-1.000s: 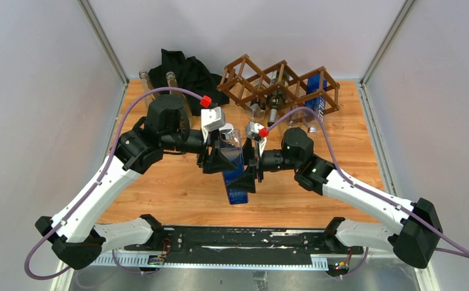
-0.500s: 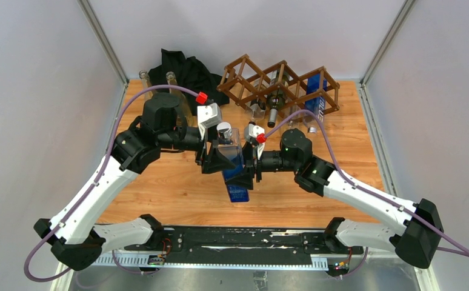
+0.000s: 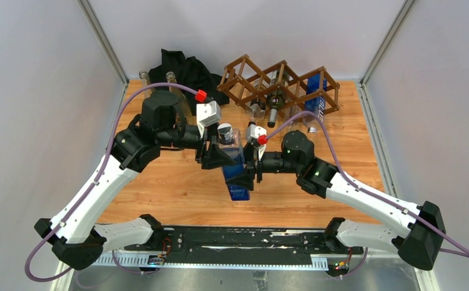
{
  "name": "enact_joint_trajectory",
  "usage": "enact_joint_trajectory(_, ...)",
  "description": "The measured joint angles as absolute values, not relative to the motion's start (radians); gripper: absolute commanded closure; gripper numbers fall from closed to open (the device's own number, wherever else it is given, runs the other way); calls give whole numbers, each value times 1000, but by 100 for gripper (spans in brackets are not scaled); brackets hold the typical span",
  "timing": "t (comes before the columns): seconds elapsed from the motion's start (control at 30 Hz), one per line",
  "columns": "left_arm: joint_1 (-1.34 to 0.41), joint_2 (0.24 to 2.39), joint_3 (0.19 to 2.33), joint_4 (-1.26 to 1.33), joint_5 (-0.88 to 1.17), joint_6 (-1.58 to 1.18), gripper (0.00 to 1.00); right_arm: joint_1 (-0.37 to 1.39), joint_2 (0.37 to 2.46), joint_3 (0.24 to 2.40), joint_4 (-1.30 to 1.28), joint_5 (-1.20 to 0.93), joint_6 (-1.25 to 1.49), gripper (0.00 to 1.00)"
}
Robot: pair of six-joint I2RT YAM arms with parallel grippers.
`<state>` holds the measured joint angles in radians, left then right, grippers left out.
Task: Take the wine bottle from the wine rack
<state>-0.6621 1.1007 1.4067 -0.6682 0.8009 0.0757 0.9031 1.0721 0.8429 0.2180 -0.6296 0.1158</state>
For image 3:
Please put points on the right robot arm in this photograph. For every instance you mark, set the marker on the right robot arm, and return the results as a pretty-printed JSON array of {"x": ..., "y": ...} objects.
[{"x": 359, "y": 192}]

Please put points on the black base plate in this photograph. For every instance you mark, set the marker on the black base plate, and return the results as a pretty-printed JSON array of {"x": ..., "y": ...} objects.
[{"x": 246, "y": 246}]

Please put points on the clear bottle black cap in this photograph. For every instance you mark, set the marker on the clear bottle black cap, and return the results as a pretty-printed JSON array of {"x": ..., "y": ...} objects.
[{"x": 256, "y": 110}]

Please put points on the clear bottle with dark label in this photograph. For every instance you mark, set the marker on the clear bottle with dark label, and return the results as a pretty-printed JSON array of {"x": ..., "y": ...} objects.
[{"x": 183, "y": 103}]

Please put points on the brown wooden wine rack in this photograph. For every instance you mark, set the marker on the brown wooden wine rack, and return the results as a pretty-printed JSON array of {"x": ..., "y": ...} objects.
[{"x": 243, "y": 81}]

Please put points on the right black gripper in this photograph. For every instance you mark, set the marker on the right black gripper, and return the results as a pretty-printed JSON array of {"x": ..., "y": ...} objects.
[{"x": 254, "y": 165}]

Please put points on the dark green wine bottle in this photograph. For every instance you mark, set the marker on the dark green wine bottle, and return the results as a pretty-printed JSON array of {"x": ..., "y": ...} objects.
[{"x": 276, "y": 99}]

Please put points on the blue bottle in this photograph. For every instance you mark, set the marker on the blue bottle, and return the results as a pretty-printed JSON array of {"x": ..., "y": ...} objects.
[
  {"x": 315, "y": 105},
  {"x": 230, "y": 142}
]

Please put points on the black crumpled cloth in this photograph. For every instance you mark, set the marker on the black crumpled cloth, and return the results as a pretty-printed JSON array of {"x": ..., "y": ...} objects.
[{"x": 190, "y": 72}]

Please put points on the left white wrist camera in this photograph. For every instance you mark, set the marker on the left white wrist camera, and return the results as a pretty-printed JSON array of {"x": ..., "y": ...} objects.
[{"x": 208, "y": 113}]

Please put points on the aluminium frame rail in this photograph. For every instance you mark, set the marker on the aluminium frame rail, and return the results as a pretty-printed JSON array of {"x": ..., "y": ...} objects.
[{"x": 103, "y": 238}]

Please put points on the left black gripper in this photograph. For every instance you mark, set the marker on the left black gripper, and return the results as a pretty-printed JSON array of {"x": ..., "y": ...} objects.
[{"x": 216, "y": 156}]

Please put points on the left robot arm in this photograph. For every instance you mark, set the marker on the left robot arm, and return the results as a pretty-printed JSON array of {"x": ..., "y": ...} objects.
[{"x": 76, "y": 237}]

